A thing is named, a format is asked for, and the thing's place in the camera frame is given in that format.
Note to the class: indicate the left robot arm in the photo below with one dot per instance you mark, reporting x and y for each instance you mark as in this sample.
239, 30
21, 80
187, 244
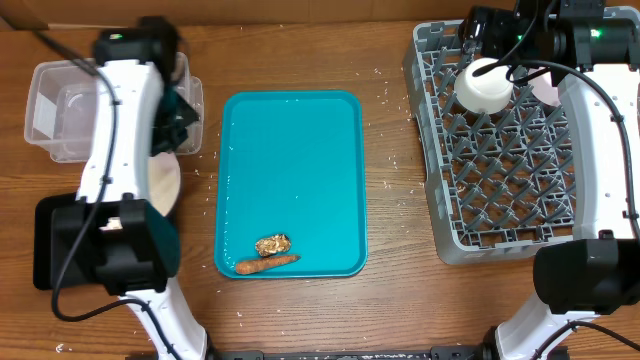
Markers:
118, 248

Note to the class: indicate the large white plate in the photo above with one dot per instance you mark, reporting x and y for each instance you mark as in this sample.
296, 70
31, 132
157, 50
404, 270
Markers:
164, 177

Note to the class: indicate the grey dishwasher rack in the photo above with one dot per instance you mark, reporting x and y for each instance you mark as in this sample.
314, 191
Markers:
500, 186

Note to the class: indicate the pale green bowl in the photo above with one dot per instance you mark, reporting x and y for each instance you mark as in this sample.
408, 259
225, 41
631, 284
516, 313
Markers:
489, 93

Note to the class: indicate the small white bowl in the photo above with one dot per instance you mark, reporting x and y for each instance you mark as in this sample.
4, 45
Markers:
544, 91

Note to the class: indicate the black tray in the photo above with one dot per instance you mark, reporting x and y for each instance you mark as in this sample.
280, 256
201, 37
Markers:
49, 254

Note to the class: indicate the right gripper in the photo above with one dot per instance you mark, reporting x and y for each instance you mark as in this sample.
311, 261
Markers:
497, 22

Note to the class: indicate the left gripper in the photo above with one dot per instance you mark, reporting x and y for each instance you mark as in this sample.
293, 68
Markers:
172, 142

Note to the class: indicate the carrot piece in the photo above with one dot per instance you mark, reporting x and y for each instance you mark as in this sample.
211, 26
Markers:
259, 265

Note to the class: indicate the brown food scrap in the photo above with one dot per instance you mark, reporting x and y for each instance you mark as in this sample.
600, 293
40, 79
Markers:
269, 246

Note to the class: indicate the teal serving tray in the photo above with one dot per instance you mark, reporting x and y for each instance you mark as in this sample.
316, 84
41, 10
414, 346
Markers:
292, 163

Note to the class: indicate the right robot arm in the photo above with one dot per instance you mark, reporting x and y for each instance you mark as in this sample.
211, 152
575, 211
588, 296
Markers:
592, 57

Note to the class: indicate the clear plastic bin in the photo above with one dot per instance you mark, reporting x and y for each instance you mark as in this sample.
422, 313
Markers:
62, 103

